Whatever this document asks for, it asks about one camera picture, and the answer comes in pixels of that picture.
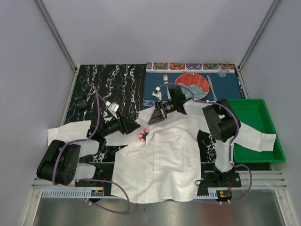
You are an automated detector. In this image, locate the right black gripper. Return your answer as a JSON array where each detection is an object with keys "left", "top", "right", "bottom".
[{"left": 149, "top": 100, "right": 176, "bottom": 126}]

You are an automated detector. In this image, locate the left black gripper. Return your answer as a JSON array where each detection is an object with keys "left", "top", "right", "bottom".
[{"left": 101, "top": 112, "right": 141, "bottom": 137}]

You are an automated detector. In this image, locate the pink flower brooch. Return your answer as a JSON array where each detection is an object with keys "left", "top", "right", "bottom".
[{"left": 139, "top": 129, "right": 149, "bottom": 142}]

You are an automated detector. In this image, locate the white button-up shirt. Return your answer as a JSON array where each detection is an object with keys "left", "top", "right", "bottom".
[{"left": 47, "top": 107, "right": 276, "bottom": 204}]

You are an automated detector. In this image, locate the black display frame box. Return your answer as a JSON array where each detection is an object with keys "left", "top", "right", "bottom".
[{"left": 73, "top": 94, "right": 88, "bottom": 111}]

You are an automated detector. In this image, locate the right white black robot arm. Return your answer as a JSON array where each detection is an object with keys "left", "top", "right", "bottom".
[{"left": 148, "top": 84, "right": 241, "bottom": 187}]

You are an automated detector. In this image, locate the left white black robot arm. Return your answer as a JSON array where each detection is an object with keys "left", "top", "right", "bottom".
[{"left": 36, "top": 116, "right": 140, "bottom": 186}]

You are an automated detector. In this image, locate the silver fork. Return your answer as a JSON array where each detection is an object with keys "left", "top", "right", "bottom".
[{"left": 163, "top": 74, "right": 171, "bottom": 100}]

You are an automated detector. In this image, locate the red floral plate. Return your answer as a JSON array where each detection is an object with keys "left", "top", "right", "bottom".
[{"left": 175, "top": 73, "right": 210, "bottom": 99}]

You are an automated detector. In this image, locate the silver table knife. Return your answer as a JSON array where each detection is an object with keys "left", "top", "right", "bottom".
[{"left": 207, "top": 75, "right": 218, "bottom": 101}]

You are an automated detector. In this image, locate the blue patterned placemat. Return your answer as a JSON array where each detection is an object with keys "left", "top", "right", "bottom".
[{"left": 143, "top": 63, "right": 245, "bottom": 109}]

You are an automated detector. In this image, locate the clear drinking glass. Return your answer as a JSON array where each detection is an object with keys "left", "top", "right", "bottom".
[{"left": 218, "top": 64, "right": 231, "bottom": 78}]

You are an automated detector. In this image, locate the green plastic tray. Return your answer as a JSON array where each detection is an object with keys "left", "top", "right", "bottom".
[{"left": 228, "top": 99, "right": 285, "bottom": 163}]

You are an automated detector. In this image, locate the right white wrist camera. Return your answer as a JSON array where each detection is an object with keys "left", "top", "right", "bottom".
[{"left": 152, "top": 87, "right": 162, "bottom": 101}]

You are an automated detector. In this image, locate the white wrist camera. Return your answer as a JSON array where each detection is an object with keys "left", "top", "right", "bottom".
[
  {"left": 105, "top": 101, "right": 119, "bottom": 119},
  {"left": 152, "top": 87, "right": 162, "bottom": 101}
]

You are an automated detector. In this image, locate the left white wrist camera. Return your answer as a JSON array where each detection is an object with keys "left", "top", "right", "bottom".
[{"left": 105, "top": 101, "right": 119, "bottom": 119}]

